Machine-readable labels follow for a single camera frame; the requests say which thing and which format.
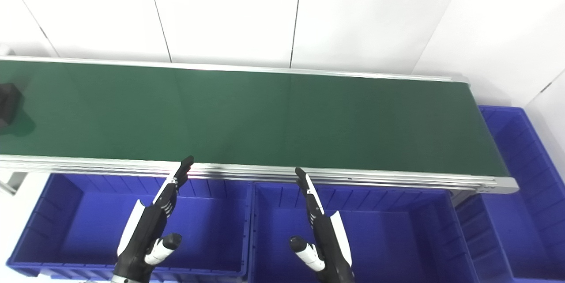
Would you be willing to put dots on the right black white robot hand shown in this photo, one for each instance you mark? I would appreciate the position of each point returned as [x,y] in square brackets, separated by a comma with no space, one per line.
[329,243]

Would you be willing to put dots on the blue plastic bin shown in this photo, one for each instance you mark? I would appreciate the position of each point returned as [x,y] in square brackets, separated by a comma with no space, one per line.
[388,239]
[521,212]
[88,221]

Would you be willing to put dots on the aluminium conveyor leg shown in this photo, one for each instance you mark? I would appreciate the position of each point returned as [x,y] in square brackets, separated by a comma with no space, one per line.
[463,197]
[11,182]

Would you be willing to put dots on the black cylinder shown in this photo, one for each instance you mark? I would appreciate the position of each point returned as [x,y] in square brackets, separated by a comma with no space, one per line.
[9,102]

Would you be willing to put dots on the green conveyor belt aluminium frame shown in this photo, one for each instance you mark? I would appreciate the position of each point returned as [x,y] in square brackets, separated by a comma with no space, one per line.
[273,119]

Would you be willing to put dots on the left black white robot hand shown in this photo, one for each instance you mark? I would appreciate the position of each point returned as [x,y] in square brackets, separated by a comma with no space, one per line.
[145,230]

